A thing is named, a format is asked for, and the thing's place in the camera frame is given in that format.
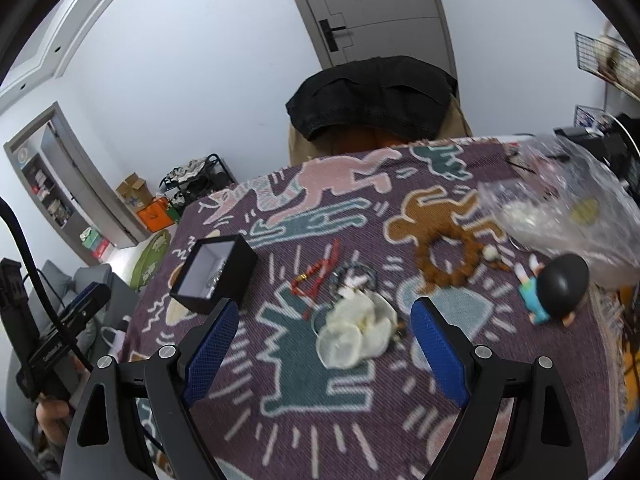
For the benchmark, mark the tan chair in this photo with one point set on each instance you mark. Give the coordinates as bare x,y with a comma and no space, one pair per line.
450,120

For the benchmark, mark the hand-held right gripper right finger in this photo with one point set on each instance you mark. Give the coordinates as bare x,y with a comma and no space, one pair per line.
435,345

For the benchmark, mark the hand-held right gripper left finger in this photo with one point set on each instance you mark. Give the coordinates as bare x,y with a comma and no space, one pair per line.
215,345

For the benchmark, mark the white flower ornament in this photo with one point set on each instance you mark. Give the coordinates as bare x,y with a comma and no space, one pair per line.
355,332

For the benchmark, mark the clear plastic bag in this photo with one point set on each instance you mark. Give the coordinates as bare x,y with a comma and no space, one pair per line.
560,210

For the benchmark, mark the grey sofa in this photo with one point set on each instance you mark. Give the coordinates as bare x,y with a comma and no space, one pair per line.
82,280

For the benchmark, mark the cardboard box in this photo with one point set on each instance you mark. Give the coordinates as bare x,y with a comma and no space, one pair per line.
132,191

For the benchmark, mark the black device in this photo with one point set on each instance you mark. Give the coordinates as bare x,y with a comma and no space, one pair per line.
602,147

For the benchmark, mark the orange bag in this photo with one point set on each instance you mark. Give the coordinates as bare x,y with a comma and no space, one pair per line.
156,214

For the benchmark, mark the grey shelf cabinet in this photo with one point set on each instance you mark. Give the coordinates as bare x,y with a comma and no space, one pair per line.
55,195

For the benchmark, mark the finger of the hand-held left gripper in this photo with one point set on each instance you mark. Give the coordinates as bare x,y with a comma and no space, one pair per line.
85,302

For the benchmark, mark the printed woven blanket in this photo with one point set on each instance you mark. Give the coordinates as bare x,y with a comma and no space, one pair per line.
350,410

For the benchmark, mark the black shoe rack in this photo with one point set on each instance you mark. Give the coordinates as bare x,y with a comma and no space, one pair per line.
197,182

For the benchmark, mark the person's left hand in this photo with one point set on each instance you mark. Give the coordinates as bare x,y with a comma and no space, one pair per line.
50,417

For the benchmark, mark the cartoon doll figurine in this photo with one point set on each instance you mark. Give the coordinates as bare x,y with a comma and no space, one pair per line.
557,282

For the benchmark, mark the black jewelry box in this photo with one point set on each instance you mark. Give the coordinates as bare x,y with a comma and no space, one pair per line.
215,270

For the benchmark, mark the grey door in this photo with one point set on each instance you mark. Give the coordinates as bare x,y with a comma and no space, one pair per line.
380,5

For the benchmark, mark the black cloth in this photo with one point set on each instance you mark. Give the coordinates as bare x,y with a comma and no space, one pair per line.
370,97

